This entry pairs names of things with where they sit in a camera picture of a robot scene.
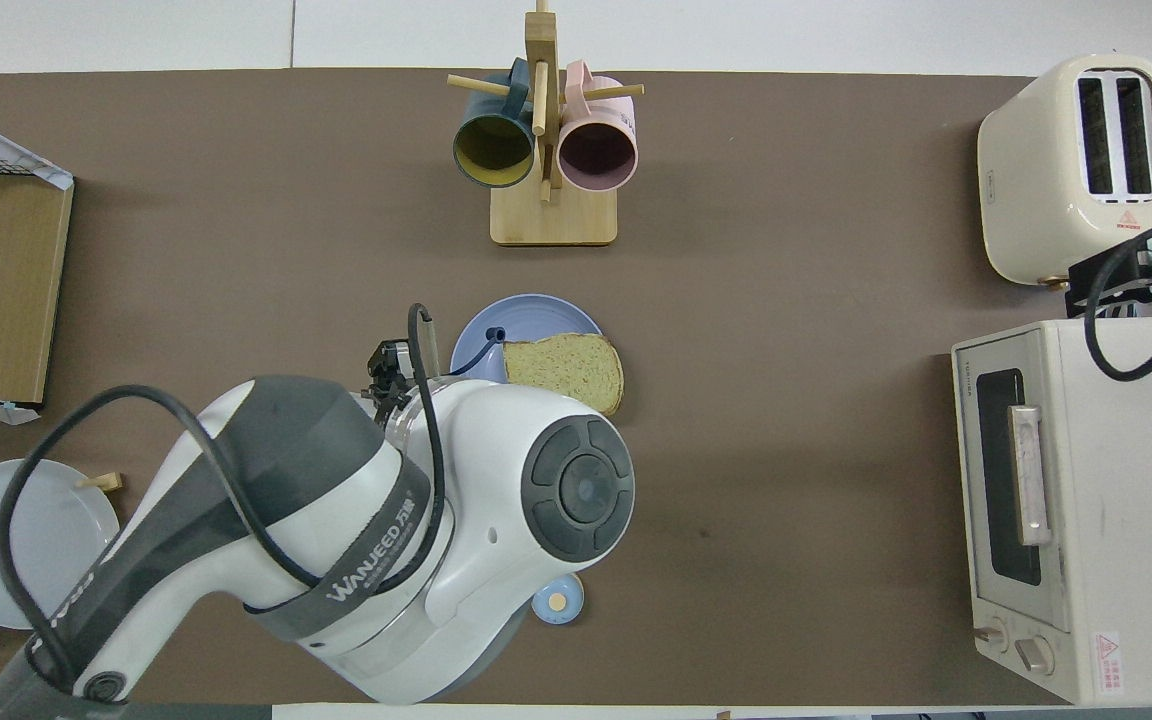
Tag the slice of toast bread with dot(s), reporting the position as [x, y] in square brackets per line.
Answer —
[566, 370]

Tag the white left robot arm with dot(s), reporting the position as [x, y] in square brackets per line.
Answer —
[496, 440]

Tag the periwinkle blue dinner plate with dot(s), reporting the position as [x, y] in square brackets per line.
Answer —
[536, 312]

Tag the wooden plate rack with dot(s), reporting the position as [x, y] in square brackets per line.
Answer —
[101, 482]

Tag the cream two-slot toaster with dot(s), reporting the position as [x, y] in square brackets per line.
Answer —
[1026, 200]

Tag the white toaster oven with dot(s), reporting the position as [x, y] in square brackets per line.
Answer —
[1136, 500]

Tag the wooden mug tree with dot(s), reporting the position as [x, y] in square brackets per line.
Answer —
[556, 215]

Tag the dark teal mug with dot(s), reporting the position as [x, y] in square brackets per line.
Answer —
[493, 150]

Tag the pink ribbed mug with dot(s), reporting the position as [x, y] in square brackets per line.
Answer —
[596, 150]

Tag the brown table mat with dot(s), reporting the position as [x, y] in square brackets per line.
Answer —
[786, 300]

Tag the wooden box crate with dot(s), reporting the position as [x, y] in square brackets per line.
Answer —
[46, 172]

